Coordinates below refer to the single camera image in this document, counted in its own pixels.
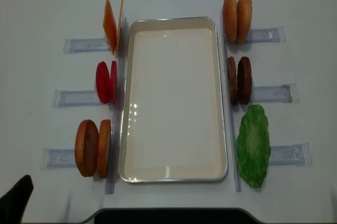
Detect outer brown meat patty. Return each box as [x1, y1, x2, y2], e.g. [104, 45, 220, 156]
[237, 56, 252, 105]

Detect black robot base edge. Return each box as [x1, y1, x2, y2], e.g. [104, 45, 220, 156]
[94, 209, 258, 223]

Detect outer orange cheese slice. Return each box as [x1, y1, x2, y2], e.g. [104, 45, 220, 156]
[103, 0, 117, 55]

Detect clear acrylic rack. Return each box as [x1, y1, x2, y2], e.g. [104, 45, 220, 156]
[220, 7, 313, 192]
[41, 14, 130, 194]

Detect orange cheese slice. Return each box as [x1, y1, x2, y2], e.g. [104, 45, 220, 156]
[103, 0, 117, 55]
[116, 0, 124, 57]

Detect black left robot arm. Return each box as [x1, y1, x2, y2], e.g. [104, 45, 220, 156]
[1, 175, 34, 223]

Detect right clear acrylic rack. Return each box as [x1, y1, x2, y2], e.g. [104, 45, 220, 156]
[220, 7, 313, 192]

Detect bun half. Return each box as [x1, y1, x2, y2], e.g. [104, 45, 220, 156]
[97, 119, 111, 179]
[236, 0, 252, 44]
[223, 0, 237, 42]
[75, 120, 98, 177]

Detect white rectangular metal tray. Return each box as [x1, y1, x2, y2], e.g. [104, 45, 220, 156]
[118, 17, 227, 183]

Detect red tomato slice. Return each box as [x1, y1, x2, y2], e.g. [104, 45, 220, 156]
[96, 61, 110, 104]
[110, 61, 117, 104]

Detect inner red tomato slice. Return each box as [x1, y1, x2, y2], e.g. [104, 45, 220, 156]
[110, 61, 117, 104]

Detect left clear acrylic rack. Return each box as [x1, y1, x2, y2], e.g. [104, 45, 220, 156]
[41, 14, 130, 194]

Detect inner orange cheese slice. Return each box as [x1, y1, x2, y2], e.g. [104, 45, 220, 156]
[116, 0, 124, 57]

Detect inner brown meat patty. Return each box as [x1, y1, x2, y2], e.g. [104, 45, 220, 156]
[227, 56, 239, 105]

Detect brown meat patty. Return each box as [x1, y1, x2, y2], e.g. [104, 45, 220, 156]
[237, 56, 252, 105]
[227, 56, 239, 105]

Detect green lettuce leaf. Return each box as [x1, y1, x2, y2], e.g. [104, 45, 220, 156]
[236, 104, 271, 189]

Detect outer red tomato slice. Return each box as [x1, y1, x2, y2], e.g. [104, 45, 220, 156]
[96, 61, 110, 104]

